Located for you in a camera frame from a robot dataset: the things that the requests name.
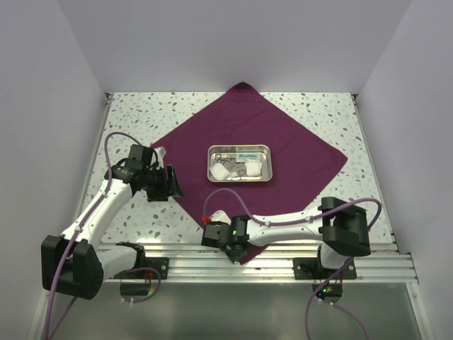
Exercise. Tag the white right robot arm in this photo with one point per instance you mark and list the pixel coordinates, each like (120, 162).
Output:
(341, 228)

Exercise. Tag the stainless steel tray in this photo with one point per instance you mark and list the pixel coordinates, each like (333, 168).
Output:
(235, 149)

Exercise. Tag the purple cloth mat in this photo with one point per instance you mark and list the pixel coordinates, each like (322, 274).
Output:
(244, 142)

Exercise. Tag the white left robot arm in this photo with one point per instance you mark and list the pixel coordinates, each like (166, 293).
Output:
(71, 263)

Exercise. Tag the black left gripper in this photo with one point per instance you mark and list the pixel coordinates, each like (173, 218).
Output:
(162, 193)

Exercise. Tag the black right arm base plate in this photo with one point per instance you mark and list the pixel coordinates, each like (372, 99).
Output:
(310, 268)

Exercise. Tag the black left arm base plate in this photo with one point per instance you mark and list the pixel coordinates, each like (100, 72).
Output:
(151, 265)

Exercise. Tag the white gauze pad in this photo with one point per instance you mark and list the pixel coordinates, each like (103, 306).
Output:
(253, 169)
(219, 172)

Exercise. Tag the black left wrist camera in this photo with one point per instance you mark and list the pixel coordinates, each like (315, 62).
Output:
(140, 157)

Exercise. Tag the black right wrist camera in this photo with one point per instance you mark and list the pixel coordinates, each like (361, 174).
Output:
(214, 224)

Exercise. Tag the green white dressing packet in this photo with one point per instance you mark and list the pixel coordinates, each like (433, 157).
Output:
(250, 157)

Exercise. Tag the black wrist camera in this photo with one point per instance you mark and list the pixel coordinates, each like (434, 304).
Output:
(140, 157)
(214, 224)

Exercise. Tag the aluminium table edge rail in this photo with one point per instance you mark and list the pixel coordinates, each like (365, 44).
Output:
(192, 263)

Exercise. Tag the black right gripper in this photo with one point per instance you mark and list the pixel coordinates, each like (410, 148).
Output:
(234, 257)

